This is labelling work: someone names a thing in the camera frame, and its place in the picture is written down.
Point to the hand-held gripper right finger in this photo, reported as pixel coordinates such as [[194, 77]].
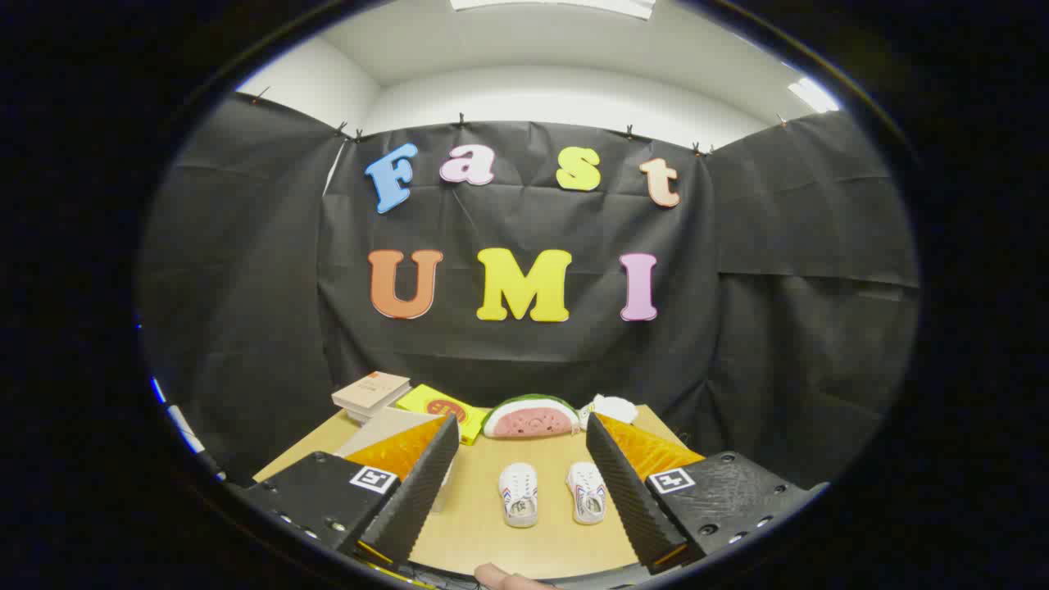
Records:
[[627, 483]]

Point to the ceiling light panel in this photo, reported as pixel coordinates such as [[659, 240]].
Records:
[[557, 5], [813, 95]]

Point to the watermelon slice plush toy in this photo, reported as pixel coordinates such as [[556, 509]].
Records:
[[531, 419]]

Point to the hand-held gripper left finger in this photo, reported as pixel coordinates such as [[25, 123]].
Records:
[[422, 483]]

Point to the white plush toy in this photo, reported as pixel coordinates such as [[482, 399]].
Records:
[[613, 408]]

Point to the beige fabric storage box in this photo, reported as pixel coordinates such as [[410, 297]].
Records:
[[381, 426]]

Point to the beige book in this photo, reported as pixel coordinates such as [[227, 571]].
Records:
[[370, 392]]

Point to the yellow book with red circle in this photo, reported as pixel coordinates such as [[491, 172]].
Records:
[[438, 406]]

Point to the white canvas shoe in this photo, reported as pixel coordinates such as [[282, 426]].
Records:
[[587, 490], [519, 492]]

